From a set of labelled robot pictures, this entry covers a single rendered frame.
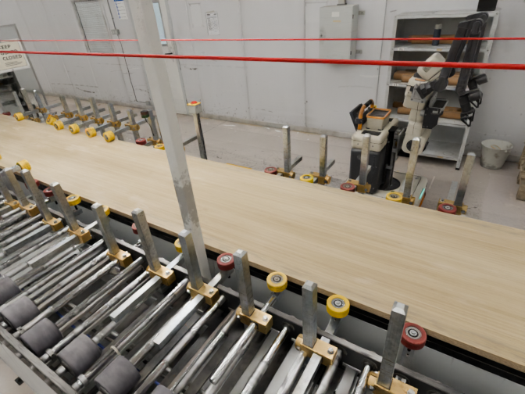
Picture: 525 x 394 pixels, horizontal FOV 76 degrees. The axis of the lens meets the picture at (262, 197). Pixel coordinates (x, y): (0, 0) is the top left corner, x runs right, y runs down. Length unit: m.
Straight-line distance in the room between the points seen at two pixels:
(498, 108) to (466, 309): 3.41
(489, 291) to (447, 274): 0.14
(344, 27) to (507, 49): 1.66
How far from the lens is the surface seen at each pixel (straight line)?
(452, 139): 4.67
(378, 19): 4.54
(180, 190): 1.31
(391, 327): 0.99
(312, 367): 1.20
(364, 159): 1.97
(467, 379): 1.43
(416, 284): 1.40
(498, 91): 4.50
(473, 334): 1.31
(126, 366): 1.31
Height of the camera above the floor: 1.86
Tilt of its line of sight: 32 degrees down
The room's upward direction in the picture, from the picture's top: 5 degrees counter-clockwise
